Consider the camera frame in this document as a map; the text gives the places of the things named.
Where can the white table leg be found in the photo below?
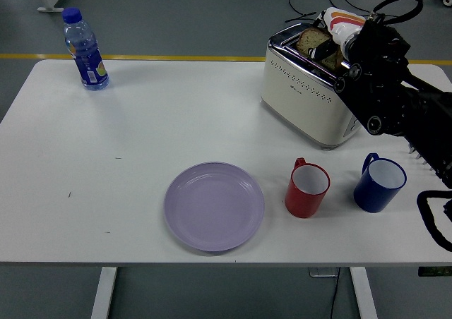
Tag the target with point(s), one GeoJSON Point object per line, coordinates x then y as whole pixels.
{"type": "Point", "coordinates": [104, 294]}
{"type": "Point", "coordinates": [363, 294]}

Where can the metal toast rack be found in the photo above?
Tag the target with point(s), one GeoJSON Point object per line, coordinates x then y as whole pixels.
{"type": "Point", "coordinates": [419, 155]}

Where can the black table control panel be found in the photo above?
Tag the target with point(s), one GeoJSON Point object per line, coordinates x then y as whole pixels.
{"type": "Point", "coordinates": [434, 271]}

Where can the blue-capped plastic water bottle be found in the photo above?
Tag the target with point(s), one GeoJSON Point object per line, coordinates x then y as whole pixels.
{"type": "Point", "coordinates": [88, 65]}

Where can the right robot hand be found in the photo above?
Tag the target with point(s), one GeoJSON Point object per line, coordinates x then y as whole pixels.
{"type": "Point", "coordinates": [340, 22]}

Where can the slice of brown-crust bread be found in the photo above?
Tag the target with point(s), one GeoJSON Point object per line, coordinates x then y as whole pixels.
{"type": "Point", "coordinates": [310, 38]}

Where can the lilac round plate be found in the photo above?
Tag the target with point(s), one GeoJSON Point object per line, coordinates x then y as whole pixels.
{"type": "Point", "coordinates": [212, 209]}

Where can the red mug white inside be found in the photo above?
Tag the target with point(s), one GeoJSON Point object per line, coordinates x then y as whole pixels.
{"type": "Point", "coordinates": [300, 202]}

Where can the blue mug white inside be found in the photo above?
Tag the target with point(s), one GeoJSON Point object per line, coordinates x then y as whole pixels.
{"type": "Point", "coordinates": [370, 195]}

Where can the cream and chrome toaster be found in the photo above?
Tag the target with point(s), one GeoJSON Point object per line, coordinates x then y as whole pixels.
{"type": "Point", "coordinates": [300, 96]}

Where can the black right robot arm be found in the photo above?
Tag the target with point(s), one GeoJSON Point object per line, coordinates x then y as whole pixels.
{"type": "Point", "coordinates": [385, 86]}

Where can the grey under-table bracket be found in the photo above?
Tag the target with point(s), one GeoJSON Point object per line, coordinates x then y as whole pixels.
{"type": "Point", "coordinates": [323, 272]}

